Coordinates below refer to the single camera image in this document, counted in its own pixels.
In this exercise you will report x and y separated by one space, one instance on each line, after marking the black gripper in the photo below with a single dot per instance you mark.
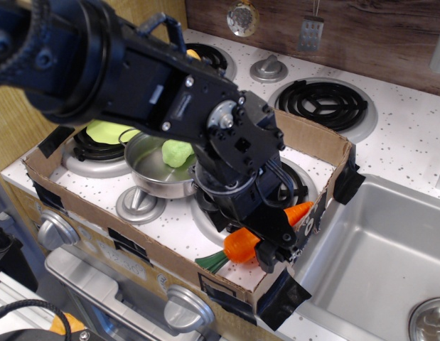
253 201

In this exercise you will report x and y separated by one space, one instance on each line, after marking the green toy broccoli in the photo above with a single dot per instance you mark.
175 153

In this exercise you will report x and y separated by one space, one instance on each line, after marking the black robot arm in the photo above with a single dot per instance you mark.
78 61

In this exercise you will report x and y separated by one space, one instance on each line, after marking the silver steel pan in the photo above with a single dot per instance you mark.
144 157

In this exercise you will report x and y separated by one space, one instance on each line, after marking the orange toy carrot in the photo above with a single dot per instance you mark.
239 246

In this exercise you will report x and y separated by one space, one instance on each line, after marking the front right black burner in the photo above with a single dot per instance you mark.
304 190

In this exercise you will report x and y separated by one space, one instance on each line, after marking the black burner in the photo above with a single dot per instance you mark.
84 157
304 190
219 59
335 104

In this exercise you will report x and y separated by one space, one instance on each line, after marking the silver oven knob right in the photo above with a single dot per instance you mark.
185 312

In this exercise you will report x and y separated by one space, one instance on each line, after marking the silver oven knob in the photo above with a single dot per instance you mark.
55 232
185 312

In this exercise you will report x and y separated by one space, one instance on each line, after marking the silver stovetop knob front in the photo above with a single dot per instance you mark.
138 207

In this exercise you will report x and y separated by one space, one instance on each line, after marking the silver stovetop knob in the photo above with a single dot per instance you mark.
138 207
269 70

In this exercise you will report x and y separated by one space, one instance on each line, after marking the grey toy sink basin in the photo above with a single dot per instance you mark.
374 260

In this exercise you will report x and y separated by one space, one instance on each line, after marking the back right black burner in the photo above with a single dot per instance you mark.
335 104

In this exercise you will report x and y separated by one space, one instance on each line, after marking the silver stovetop knob back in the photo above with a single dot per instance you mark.
269 70

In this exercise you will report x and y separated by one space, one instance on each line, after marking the green plastic plate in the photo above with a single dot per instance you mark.
104 132

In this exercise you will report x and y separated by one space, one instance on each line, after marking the brown cardboard fence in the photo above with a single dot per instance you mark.
159 255

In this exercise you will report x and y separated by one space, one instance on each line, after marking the front left black burner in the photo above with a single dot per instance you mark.
84 157

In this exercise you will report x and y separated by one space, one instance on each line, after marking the back left black burner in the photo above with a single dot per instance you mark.
219 59

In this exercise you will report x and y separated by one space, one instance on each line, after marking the silver oven knob left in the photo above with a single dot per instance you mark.
55 232

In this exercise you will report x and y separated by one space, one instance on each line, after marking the yellow toy corn cob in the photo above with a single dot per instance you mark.
193 55

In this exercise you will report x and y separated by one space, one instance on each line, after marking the silver sink drain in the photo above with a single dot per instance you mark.
424 322

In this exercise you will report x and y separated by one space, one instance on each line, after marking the hanging metal grater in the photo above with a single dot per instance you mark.
311 30

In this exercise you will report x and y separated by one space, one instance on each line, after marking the hanging round metal strainer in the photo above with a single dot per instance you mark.
242 18

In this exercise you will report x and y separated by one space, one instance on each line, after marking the silver oven door handle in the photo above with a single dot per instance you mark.
101 297

